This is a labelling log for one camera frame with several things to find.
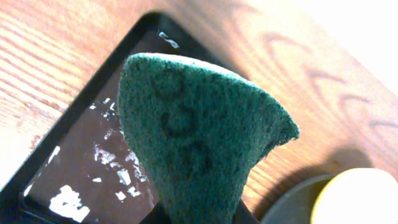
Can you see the black rectangular water tray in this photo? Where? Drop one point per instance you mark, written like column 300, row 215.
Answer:
column 83, row 171

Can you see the green and yellow sponge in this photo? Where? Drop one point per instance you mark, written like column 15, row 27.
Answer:
column 198, row 129

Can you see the yellow plate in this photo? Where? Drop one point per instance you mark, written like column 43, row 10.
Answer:
column 360, row 195

